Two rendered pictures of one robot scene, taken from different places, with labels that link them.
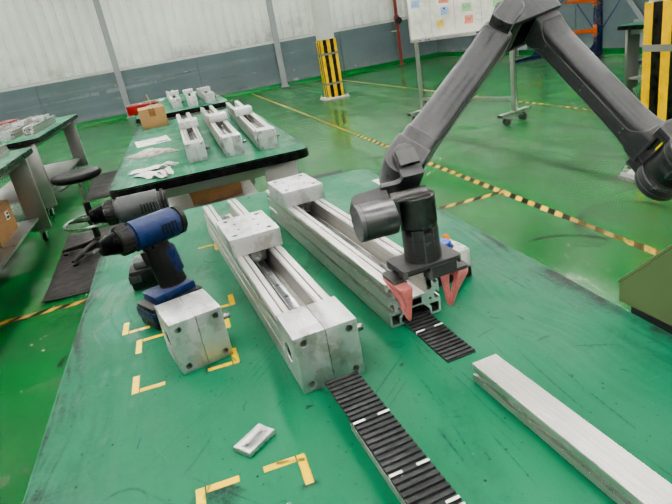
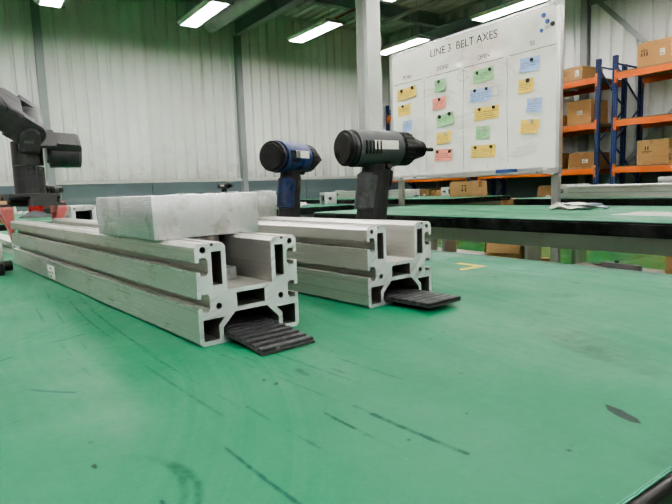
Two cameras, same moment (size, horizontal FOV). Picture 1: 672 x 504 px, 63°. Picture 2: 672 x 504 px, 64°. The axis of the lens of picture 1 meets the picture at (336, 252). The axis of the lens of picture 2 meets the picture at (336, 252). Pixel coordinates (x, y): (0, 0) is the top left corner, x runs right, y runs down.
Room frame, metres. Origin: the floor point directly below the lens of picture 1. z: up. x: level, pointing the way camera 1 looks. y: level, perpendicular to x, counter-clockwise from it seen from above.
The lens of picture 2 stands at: (2.06, 0.02, 0.91)
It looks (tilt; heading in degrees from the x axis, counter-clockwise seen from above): 7 degrees down; 158
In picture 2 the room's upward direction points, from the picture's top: 2 degrees counter-clockwise
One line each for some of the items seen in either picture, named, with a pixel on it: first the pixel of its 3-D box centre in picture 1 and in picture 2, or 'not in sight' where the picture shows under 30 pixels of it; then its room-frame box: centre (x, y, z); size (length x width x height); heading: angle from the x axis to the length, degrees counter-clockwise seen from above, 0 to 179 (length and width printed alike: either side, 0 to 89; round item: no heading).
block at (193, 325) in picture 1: (200, 327); not in sight; (0.86, 0.26, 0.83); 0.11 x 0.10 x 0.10; 117
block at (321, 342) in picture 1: (327, 340); not in sight; (0.74, 0.04, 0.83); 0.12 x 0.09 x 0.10; 108
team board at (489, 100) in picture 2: not in sight; (466, 173); (-1.19, 2.37, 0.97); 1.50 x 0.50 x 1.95; 13
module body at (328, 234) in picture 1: (331, 235); (104, 255); (1.22, 0.00, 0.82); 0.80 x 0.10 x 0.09; 18
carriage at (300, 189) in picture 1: (296, 194); (174, 226); (1.46, 0.08, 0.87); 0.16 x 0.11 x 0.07; 18
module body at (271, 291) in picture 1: (254, 258); (223, 242); (1.16, 0.18, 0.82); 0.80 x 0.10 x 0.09; 18
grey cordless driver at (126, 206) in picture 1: (133, 241); (390, 196); (1.23, 0.46, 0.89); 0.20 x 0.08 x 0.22; 102
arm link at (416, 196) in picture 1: (413, 210); (30, 154); (0.79, -0.13, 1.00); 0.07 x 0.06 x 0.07; 102
